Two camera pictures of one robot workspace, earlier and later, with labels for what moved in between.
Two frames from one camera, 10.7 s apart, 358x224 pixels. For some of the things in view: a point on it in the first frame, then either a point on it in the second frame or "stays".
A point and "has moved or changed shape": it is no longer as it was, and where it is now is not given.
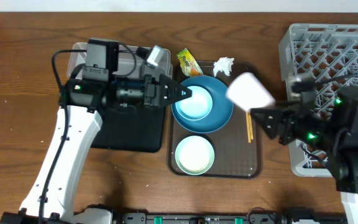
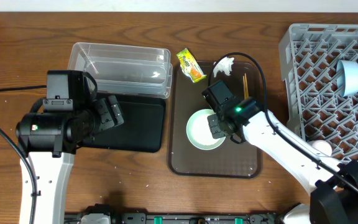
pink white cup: [250, 93] has moved or changed shape
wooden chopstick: [251, 127] has moved or changed shape
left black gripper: [150, 89] to [102, 107]
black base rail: [284, 216] stays
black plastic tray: [139, 129] stays
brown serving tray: [234, 157] stays
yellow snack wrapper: [189, 65] stays
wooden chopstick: [248, 130] has moved or changed shape
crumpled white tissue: [224, 64] stays
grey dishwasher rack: [335, 55] stays
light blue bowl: [196, 107] to [348, 74]
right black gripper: [289, 120] to [216, 132]
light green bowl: [194, 155] to [199, 130]
